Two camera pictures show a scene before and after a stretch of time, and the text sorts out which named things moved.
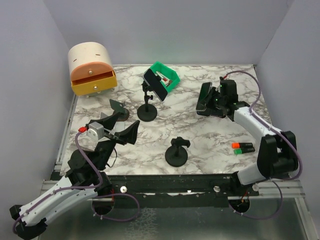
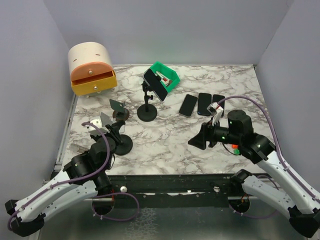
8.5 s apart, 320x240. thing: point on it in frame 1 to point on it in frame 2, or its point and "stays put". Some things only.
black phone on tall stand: x=155 y=84 stays put
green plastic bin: x=168 y=72 stays put
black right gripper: x=214 y=90 to x=206 y=133
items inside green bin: x=163 y=79 stays put
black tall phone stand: x=147 y=112 stays put
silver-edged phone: x=201 y=104 to x=188 y=105
